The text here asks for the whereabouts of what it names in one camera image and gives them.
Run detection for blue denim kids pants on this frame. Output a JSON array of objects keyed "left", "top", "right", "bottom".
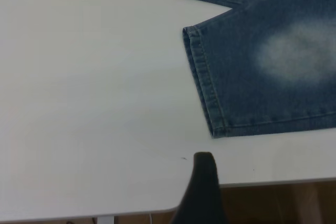
[{"left": 173, "top": 0, "right": 336, "bottom": 139}]

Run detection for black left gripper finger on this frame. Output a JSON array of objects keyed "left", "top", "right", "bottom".
[{"left": 171, "top": 152, "right": 229, "bottom": 224}]

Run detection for white table leg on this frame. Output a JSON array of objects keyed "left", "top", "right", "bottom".
[{"left": 98, "top": 215, "right": 116, "bottom": 224}]

